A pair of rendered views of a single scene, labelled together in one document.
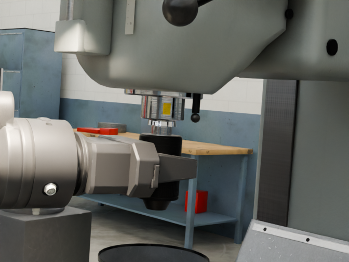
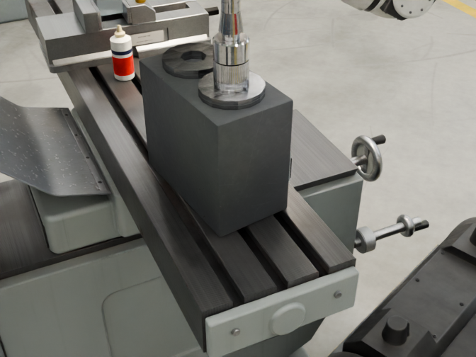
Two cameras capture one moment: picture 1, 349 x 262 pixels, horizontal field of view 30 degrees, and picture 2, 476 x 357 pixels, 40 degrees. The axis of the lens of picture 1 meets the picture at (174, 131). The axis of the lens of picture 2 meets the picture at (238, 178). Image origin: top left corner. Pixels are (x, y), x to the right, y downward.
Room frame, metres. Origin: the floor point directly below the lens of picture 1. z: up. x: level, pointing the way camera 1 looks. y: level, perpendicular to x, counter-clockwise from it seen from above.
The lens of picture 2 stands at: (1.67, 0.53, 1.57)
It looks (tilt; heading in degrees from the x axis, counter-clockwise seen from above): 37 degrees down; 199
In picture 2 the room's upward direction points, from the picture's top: straight up
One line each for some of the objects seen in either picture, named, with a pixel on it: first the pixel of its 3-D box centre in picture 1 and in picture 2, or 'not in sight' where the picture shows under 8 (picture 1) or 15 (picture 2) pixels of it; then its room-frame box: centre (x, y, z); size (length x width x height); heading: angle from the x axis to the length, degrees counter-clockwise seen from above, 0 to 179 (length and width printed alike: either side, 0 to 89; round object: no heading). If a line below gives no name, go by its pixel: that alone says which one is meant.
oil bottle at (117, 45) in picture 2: not in sight; (122, 51); (0.63, -0.07, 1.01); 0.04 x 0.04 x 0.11
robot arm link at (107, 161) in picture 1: (79, 166); not in sight; (0.65, 0.09, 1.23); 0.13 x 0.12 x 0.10; 29
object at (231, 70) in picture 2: not in sight; (231, 64); (0.94, 0.27, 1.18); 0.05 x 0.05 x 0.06
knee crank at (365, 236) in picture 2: not in sight; (391, 230); (0.43, 0.49, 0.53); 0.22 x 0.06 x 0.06; 134
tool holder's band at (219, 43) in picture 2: not in sight; (231, 40); (0.94, 0.27, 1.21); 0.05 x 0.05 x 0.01
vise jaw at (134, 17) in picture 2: not in sight; (133, 3); (0.49, -0.11, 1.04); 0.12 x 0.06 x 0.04; 41
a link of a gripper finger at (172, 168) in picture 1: (172, 168); not in sight; (0.67, 0.00, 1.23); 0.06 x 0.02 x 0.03; 119
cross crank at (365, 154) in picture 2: not in sight; (353, 161); (0.35, 0.37, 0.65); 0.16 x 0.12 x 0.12; 134
